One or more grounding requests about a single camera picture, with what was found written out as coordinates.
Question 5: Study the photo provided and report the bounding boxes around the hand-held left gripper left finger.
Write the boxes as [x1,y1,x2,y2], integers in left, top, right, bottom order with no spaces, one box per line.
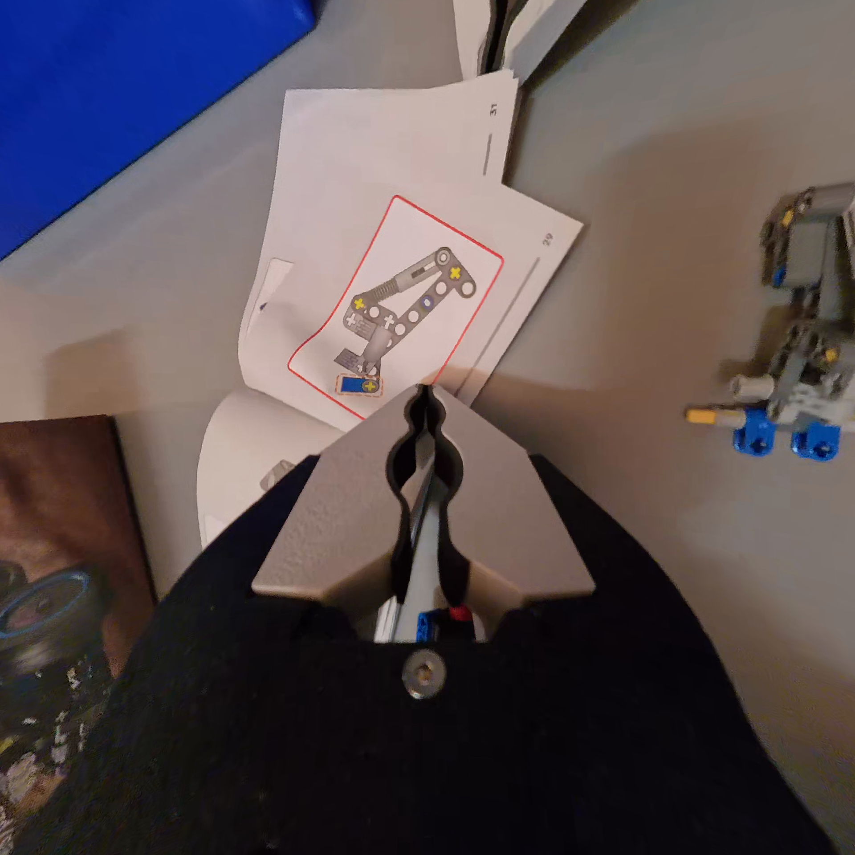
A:
[252,385,428,641]

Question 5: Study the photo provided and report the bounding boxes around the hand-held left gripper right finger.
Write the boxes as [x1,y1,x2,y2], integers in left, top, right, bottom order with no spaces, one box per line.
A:
[422,384,597,641]

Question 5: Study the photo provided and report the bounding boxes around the lego instruction booklet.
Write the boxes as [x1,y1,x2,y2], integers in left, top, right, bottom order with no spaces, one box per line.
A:
[197,70,585,550]

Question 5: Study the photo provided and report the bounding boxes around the grey and blue lego assembly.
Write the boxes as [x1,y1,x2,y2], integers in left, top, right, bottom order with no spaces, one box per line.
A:
[684,183,855,463]

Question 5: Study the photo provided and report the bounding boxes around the lego set cardboard box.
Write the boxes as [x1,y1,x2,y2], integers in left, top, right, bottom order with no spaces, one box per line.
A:
[0,414,159,855]

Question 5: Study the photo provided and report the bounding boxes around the blue plastic bin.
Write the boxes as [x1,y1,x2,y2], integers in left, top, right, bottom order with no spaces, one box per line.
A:
[0,0,318,263]

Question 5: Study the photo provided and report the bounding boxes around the white paper packaging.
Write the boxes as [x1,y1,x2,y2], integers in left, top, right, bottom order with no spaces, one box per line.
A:
[453,0,592,89]

